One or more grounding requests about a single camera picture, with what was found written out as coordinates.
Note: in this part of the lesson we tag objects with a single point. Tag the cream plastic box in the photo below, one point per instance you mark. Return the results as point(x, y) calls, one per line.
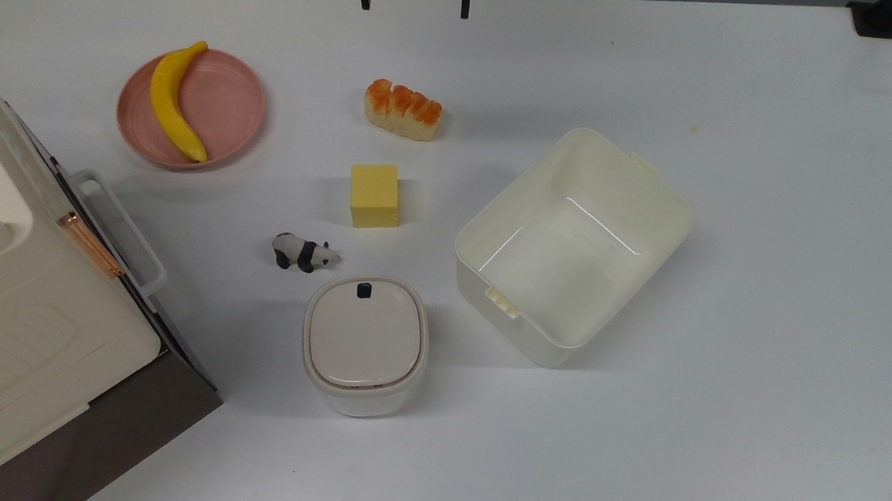
point(570, 246)

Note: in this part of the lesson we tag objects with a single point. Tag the toy bread loaf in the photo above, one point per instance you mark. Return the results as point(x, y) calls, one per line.
point(403, 110)

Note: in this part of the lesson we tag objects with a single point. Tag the pink round plate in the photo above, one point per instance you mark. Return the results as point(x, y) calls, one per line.
point(222, 105)

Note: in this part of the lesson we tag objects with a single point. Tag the yellow foam cube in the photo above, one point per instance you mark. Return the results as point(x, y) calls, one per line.
point(374, 196)

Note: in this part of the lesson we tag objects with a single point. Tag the yellow banana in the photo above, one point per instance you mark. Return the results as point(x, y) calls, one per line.
point(167, 102)

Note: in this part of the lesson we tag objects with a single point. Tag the panda toy figure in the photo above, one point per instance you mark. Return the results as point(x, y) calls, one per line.
point(302, 252)

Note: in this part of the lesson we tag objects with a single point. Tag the white lidded bin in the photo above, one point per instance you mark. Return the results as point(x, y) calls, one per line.
point(365, 342)

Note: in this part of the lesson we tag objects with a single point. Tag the black table clamp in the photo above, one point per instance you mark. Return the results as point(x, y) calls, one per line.
point(877, 17)

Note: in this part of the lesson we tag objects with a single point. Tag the white toy kitchen cabinet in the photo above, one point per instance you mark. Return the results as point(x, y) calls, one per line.
point(24, 310)

